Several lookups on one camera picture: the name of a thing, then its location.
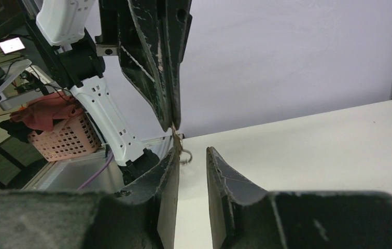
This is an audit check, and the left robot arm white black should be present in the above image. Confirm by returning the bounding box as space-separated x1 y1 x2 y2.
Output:
20 1 192 184

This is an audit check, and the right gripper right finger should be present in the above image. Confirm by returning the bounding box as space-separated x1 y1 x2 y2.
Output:
206 147 392 248

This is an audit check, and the pink plastic basket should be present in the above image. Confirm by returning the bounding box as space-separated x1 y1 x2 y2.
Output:
28 114 102 162

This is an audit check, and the small silver key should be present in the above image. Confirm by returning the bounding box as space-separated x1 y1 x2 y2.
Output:
171 123 193 165

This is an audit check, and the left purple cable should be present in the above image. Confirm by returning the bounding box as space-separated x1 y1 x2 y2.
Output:
77 155 115 191

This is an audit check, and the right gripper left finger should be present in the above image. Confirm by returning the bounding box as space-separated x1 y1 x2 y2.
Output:
0 148 179 248

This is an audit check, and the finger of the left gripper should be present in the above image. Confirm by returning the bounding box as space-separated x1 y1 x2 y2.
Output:
117 1 172 131
163 0 192 129

